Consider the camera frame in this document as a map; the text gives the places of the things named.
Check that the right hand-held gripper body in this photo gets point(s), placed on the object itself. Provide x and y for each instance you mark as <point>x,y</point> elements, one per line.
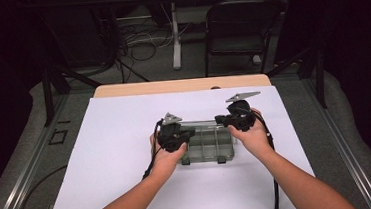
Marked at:
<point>241,118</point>

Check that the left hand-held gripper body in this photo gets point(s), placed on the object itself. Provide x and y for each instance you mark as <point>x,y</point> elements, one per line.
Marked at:
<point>171,137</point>

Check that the transparent grey compartment box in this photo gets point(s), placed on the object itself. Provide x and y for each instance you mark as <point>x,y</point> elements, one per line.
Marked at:
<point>210,146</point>

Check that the person's left hand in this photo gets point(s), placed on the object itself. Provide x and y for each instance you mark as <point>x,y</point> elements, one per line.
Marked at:
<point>166,162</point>

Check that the person's right hand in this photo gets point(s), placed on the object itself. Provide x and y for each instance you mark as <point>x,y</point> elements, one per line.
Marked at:
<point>255,140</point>

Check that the small white floor object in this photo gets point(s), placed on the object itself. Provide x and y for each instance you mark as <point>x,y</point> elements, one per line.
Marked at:
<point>256,59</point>

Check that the black folding chair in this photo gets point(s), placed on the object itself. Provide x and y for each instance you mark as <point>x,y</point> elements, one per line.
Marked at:
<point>235,43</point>

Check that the white desk leg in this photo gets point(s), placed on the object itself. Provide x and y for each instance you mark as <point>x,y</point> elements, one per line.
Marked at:
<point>176,41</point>

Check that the white desk crossbar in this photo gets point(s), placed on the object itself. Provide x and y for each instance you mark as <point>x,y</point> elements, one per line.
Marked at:
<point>133,18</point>

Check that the black frame strut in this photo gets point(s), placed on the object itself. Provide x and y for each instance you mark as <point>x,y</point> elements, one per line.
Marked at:
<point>320,80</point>
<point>48,95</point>

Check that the aluminium floor rail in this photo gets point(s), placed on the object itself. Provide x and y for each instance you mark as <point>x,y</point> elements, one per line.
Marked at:
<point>22,177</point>
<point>348,158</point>

